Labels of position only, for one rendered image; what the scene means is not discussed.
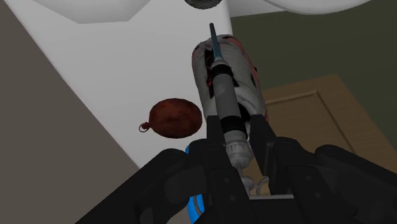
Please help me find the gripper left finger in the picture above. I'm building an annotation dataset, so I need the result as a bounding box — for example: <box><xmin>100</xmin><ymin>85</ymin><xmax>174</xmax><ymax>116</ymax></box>
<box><xmin>74</xmin><ymin>115</ymin><xmax>258</xmax><ymax>224</ymax></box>

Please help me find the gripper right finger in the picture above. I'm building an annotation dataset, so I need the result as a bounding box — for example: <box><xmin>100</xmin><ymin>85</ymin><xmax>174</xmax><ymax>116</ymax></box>
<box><xmin>249</xmin><ymin>114</ymin><xmax>397</xmax><ymax>224</ymax></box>

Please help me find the grey syringe with blue tip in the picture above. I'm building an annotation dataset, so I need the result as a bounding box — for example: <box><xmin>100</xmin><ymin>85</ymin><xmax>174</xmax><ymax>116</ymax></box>
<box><xmin>209</xmin><ymin>22</ymin><xmax>270</xmax><ymax>197</ymax></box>

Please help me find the wooden door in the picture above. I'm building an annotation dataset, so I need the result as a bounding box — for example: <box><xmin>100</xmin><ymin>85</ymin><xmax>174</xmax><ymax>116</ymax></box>
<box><xmin>247</xmin><ymin>73</ymin><xmax>397</xmax><ymax>197</ymax></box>

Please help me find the brown round ornament with ring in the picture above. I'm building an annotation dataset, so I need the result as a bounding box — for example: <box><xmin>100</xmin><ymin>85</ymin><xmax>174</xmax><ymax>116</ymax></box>
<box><xmin>138</xmin><ymin>98</ymin><xmax>204</xmax><ymax>139</ymax></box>

